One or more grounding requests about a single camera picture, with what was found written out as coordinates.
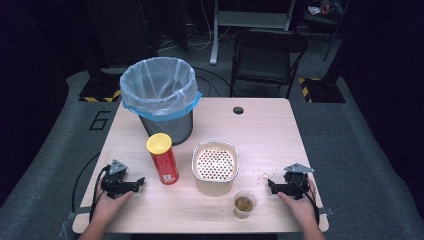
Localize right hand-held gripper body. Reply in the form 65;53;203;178
281;162;315;201

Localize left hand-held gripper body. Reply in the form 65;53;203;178
100;159;135;200

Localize red can with yellow lid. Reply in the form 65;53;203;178
146;132;180;186

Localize clear plastic cup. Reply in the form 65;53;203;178
233;190;258;220

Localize beige container with perforated strainer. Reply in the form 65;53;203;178
191;140;240;198

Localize grey mesh trash can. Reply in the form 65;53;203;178
137;109;195;146

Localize translucent blue trash bag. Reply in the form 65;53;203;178
119;56;203;123

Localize person's left hand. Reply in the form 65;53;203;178
90;190;135;232

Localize person's right hand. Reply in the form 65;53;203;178
277;177;320;232

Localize black base with striped edge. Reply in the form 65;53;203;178
78;70;123;104
297;76;347;104

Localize black folding chair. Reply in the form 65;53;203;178
229;28;310;100

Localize dark table with clutter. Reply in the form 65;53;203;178
301;0;351;63

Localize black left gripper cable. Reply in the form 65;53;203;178
88;164;112;223

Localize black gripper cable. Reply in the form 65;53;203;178
289;175;320;225
88;164;112;223

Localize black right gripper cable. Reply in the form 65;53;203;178
289;175;320;225

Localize black floor cables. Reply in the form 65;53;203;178
192;65;232;98

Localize white cable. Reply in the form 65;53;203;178
186;0;232;52

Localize white desk frame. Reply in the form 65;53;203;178
209;0;298;66

